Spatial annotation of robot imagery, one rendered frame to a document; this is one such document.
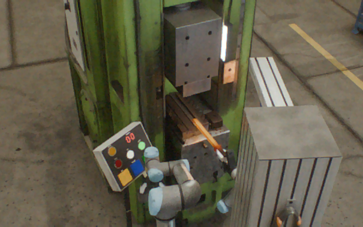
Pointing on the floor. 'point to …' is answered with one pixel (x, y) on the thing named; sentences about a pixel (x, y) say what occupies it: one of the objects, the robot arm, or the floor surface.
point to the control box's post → (127, 206)
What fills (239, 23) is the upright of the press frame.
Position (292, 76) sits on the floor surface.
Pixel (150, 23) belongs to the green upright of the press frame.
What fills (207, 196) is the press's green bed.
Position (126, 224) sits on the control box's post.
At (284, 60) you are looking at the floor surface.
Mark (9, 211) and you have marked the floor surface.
